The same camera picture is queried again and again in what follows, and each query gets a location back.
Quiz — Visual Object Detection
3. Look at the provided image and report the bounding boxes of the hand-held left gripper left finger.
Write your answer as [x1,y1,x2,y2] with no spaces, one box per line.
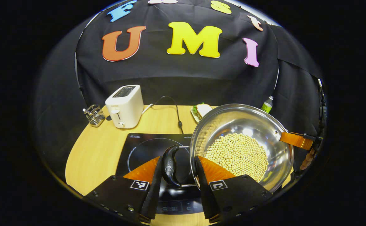
[84,156,163,224]

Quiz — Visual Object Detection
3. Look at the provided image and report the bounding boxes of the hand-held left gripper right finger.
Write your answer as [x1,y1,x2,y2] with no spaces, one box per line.
[195,155,273,224]

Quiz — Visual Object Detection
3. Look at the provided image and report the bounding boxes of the steel pot with black handle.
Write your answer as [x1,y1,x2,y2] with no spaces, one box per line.
[161,104,295,193]

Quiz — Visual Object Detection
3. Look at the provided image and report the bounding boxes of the black induction cooktop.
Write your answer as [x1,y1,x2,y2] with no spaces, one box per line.
[116,133,202,215]

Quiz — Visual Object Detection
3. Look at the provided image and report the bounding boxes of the green label drink bottle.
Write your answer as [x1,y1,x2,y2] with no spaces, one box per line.
[261,96,274,113]

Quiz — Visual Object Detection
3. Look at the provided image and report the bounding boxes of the pile of soybeans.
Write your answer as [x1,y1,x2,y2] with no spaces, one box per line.
[203,132,269,182]

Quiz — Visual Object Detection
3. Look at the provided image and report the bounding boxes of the sandwich on plate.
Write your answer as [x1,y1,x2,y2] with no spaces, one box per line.
[191,103,213,123]

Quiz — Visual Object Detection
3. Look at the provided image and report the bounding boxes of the white toaster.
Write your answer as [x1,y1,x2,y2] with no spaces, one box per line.
[105,85,144,129]

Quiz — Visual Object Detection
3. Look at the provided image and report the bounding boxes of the black backdrop cloth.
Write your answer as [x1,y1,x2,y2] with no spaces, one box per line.
[32,0,326,176]

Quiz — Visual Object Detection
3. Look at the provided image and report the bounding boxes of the black power cable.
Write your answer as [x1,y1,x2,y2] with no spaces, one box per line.
[142,96,184,134]

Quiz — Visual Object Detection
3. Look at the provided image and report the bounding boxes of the wire mesh utensil holder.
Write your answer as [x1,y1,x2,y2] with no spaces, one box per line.
[83,104,105,127]

